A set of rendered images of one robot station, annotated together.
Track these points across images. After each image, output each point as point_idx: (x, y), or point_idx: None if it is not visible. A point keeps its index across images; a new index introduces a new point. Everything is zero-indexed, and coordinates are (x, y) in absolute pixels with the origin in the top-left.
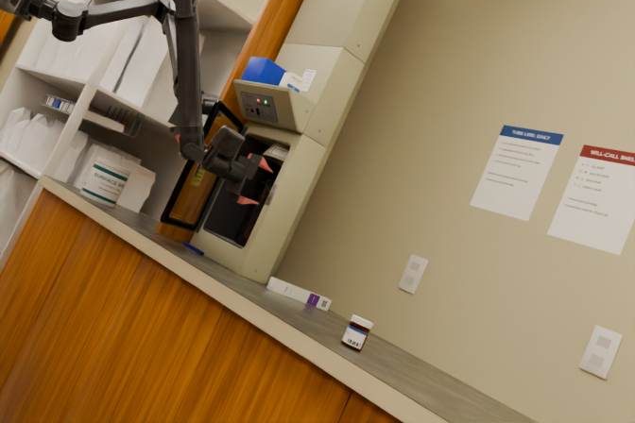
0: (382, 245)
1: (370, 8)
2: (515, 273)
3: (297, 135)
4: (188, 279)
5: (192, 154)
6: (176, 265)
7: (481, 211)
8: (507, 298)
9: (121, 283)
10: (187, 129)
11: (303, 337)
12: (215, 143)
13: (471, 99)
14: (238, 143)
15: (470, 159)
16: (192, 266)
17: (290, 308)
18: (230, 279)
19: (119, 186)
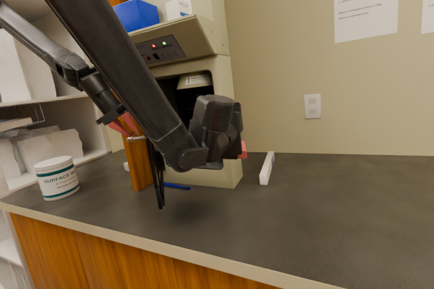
0: (274, 99)
1: None
2: (403, 72)
3: (211, 59)
4: (285, 287)
5: (193, 162)
6: (248, 272)
7: (348, 43)
8: (406, 91)
9: (166, 278)
10: (170, 139)
11: None
12: (208, 128)
13: None
14: (232, 108)
15: (315, 10)
16: (281, 273)
17: (350, 215)
18: (293, 235)
19: (72, 173)
